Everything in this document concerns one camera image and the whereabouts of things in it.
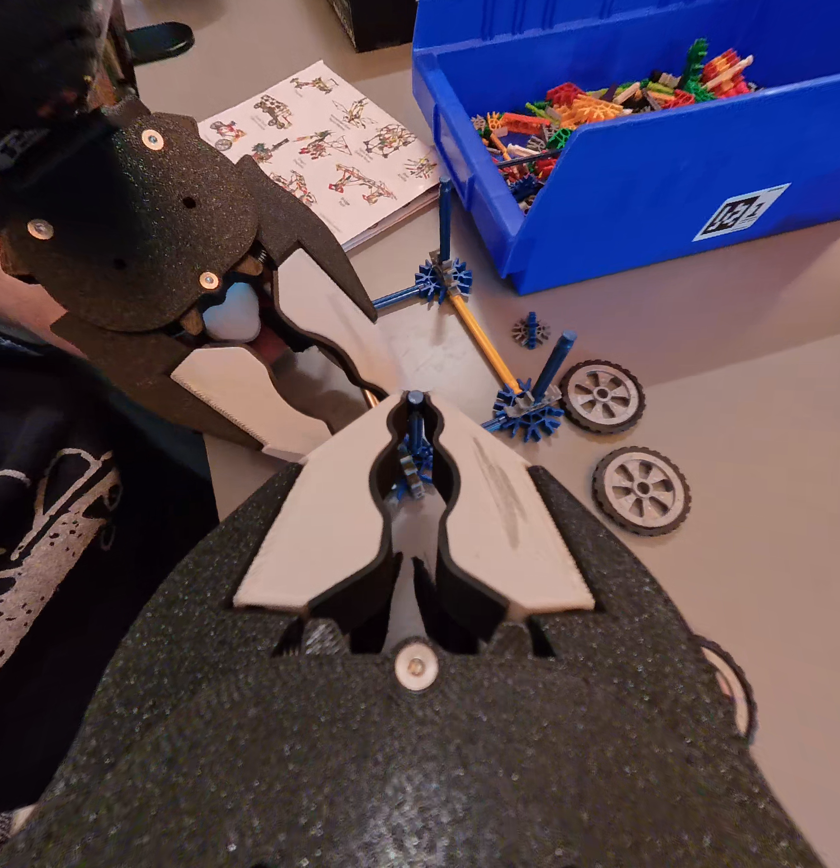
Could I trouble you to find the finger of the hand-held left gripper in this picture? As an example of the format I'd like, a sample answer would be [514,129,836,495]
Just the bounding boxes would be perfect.
[170,341,368,464]
[271,245,405,410]

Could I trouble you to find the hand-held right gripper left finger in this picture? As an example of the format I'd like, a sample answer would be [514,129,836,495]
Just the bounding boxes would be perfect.
[233,392,404,613]

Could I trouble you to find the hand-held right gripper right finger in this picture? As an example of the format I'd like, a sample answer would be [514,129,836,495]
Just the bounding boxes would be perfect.
[425,392,596,617]

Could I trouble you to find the blue yellow toy rod frame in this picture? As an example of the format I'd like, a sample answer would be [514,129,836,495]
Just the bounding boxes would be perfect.
[362,176,578,506]

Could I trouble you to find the blue storage bin white label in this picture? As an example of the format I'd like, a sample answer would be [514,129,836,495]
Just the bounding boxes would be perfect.
[412,0,840,297]

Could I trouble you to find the pile of colourful toy pieces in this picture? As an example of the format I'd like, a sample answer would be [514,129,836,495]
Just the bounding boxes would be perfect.
[471,37,763,211]

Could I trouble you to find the grey toy wheel black tyre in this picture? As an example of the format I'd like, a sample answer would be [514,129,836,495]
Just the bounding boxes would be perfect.
[561,359,646,435]
[591,445,692,537]

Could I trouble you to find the toy instruction booklet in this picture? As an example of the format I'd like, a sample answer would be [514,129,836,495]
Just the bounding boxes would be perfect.
[198,60,443,253]

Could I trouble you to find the small blue grey toy connector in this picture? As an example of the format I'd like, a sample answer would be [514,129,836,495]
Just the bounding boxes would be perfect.
[510,312,551,350]

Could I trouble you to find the person's black printed t-shirt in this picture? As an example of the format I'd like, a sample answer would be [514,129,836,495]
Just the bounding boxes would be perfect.
[0,339,221,815]

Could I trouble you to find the black box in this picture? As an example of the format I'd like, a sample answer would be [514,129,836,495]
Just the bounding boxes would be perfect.
[325,0,421,54]

